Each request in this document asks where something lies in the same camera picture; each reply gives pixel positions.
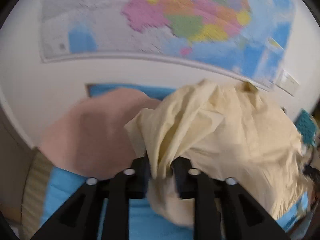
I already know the blue floral bed sheet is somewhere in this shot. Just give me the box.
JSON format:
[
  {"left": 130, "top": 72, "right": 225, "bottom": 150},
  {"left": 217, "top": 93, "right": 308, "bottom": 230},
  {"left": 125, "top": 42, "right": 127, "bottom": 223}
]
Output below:
[{"left": 41, "top": 84, "right": 309, "bottom": 239}]

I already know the colourful wall map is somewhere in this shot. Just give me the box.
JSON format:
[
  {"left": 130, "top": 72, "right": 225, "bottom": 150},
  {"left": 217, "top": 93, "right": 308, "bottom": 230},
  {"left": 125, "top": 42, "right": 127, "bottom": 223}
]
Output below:
[{"left": 40, "top": 0, "right": 295, "bottom": 88}]

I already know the teal plastic upper basket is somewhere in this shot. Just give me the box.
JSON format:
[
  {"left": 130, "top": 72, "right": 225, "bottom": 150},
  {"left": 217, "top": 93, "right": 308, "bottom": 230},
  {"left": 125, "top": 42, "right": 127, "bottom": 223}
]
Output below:
[{"left": 295, "top": 109, "right": 319, "bottom": 146}]

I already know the folded pink garment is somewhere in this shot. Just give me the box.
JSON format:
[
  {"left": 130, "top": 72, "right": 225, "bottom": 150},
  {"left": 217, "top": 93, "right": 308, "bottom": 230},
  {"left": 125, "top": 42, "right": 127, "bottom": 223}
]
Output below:
[{"left": 39, "top": 88, "right": 160, "bottom": 179}]

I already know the cream large garment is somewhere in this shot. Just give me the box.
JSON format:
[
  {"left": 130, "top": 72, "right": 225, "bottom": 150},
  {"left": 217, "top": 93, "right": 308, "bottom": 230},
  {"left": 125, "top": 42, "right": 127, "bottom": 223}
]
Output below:
[{"left": 125, "top": 80, "right": 313, "bottom": 226}]

